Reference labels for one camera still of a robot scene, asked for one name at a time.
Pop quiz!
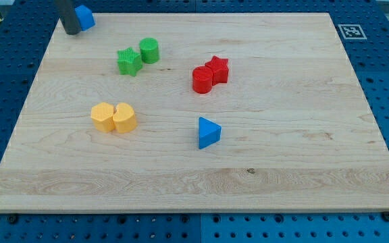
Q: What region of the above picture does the green cylinder block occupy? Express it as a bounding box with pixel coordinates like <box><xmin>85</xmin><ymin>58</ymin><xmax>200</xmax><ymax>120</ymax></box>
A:
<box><xmin>139</xmin><ymin>37</ymin><xmax>160</xmax><ymax>64</ymax></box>

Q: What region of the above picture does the green star block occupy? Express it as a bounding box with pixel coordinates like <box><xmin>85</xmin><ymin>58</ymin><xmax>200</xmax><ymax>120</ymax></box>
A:
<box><xmin>117</xmin><ymin>47</ymin><xmax>142</xmax><ymax>76</ymax></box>

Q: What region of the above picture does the blue triangle block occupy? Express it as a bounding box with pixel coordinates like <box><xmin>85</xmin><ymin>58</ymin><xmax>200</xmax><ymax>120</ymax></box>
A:
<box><xmin>199</xmin><ymin>117</ymin><xmax>222</xmax><ymax>149</ymax></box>

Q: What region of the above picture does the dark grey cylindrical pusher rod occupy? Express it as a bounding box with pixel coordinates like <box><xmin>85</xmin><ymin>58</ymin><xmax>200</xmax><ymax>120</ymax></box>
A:
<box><xmin>53</xmin><ymin>0</ymin><xmax>81</xmax><ymax>35</ymax></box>

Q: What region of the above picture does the red star block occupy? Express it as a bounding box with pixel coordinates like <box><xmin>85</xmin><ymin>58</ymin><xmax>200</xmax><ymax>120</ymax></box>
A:
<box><xmin>205</xmin><ymin>55</ymin><xmax>229</xmax><ymax>86</ymax></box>

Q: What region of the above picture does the light wooden board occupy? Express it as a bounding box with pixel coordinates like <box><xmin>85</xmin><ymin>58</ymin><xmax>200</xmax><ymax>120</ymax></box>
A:
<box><xmin>0</xmin><ymin>13</ymin><xmax>389</xmax><ymax>214</ymax></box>

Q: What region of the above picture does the yellow hexagon block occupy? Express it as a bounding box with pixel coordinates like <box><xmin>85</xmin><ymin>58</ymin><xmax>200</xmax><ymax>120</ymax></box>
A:
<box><xmin>90</xmin><ymin>102</ymin><xmax>115</xmax><ymax>132</ymax></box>

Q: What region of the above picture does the red cylinder block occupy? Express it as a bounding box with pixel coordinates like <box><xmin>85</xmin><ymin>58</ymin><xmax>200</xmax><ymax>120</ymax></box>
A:
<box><xmin>192</xmin><ymin>66</ymin><xmax>213</xmax><ymax>94</ymax></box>

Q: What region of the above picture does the white fiducial marker tag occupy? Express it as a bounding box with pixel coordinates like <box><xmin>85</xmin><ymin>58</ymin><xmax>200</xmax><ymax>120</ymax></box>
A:
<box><xmin>338</xmin><ymin>24</ymin><xmax>367</xmax><ymax>40</ymax></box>

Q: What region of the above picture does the blue cube block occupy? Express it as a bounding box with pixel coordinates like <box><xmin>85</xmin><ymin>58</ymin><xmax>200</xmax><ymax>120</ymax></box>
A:
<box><xmin>75</xmin><ymin>5</ymin><xmax>95</xmax><ymax>31</ymax></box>

